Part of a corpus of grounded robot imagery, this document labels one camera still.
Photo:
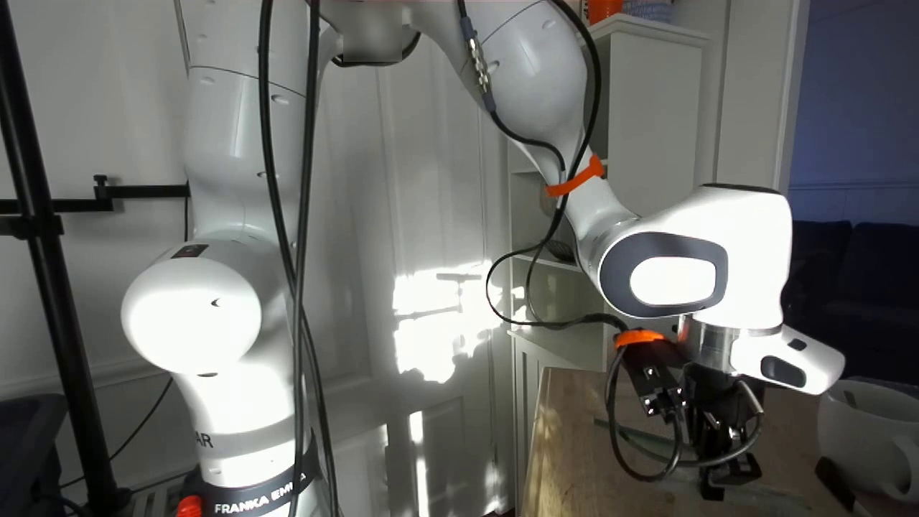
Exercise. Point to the black tripod stand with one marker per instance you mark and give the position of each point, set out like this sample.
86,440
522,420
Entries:
46,288

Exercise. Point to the white ceramic mug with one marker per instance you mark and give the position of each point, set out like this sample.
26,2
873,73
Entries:
864,440

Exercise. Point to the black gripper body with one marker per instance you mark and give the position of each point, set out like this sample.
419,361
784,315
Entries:
719,407

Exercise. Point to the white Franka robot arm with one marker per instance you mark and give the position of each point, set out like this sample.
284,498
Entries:
219,318

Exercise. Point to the red emergency stop button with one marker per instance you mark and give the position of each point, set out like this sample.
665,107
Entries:
186,506

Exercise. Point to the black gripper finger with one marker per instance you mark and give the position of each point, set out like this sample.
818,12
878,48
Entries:
710,476
748,466

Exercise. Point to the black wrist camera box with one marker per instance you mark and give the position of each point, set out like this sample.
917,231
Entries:
654,379

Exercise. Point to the white door frame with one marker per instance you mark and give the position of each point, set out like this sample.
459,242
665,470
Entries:
755,96

